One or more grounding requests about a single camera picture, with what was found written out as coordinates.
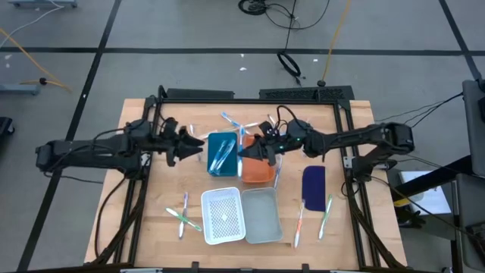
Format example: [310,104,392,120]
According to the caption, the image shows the black object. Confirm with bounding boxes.
[396,206,428,229]
[0,116,16,137]

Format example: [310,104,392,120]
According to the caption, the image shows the grey cabinet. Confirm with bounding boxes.
[450,172,485,272]
[461,78,485,176]

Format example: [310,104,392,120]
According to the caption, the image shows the white cable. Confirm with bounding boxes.
[0,0,65,49]

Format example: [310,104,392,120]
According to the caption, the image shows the blue toothbrush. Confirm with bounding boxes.
[221,111,251,136]
[238,126,246,178]
[214,139,236,176]
[273,154,283,190]
[208,138,230,174]

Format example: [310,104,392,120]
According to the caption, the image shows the black flat panel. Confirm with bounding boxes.
[166,88,235,100]

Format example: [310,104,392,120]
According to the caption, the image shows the dark blue flat mat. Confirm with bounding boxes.
[302,165,327,212]

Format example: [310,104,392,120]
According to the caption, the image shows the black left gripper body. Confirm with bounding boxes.
[153,118,181,168]

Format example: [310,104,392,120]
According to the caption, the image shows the black tangled cables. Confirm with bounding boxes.
[237,0,331,31]

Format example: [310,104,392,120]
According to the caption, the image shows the black cable coil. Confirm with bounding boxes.
[276,50,303,87]

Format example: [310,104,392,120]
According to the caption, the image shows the yellow cable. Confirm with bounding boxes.
[0,27,72,93]
[320,0,352,83]

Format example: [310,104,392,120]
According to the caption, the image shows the teal plastic basket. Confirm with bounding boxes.
[207,131,239,178]

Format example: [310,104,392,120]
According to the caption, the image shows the purple wrapped toothbrush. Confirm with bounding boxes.
[178,191,189,240]
[189,124,202,162]

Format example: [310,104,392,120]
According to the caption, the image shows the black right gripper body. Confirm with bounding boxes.
[264,128,310,167]

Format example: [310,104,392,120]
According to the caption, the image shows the grey cart base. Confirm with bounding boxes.
[0,83,41,96]
[7,0,79,9]

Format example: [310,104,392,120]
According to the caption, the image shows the black aluminium table frame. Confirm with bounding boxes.
[89,85,409,273]

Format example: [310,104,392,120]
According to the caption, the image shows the white board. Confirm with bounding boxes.
[398,169,452,216]

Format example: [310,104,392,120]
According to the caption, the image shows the grey plastic basket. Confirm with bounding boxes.
[240,187,284,244]

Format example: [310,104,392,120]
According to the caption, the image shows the black vented panel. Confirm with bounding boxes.
[258,85,355,102]

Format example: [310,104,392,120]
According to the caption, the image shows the white perforated plastic basket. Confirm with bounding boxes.
[200,187,246,246]

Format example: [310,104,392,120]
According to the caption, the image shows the green wrapped toothbrush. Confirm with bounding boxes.
[164,206,203,233]
[318,193,334,241]

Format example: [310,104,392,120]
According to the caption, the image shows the orange plastic basket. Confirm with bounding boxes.
[240,134,277,184]

